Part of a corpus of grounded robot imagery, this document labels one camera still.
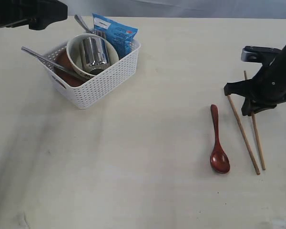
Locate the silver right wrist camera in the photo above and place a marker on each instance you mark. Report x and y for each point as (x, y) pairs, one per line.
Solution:
(258, 54)

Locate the shiny steel cup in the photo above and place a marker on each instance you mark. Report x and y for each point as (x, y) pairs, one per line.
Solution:
(94, 55)

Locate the blue snack packet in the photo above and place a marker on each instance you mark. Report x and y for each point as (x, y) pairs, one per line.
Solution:
(118, 35)

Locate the silver metal spoon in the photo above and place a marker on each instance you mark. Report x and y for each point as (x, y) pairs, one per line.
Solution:
(82, 23)

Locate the white perforated plastic basket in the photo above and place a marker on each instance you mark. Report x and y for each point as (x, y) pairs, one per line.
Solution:
(90, 92)

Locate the red-brown wooden spoon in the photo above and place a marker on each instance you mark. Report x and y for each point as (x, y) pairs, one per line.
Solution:
(218, 159)

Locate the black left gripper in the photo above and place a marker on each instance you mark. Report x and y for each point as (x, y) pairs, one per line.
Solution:
(37, 14)

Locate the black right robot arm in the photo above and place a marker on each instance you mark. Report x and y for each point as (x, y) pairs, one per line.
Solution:
(276, 66)

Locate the wooden chopstick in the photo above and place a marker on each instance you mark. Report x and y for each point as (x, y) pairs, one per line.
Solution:
(259, 147)
(239, 124)

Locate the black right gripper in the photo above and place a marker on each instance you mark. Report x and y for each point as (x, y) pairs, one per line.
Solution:
(260, 94)

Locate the cream ceramic bowl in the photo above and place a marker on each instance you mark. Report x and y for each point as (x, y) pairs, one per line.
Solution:
(73, 54)

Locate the silver metal knife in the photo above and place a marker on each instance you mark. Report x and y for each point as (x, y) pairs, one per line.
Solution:
(40, 57)

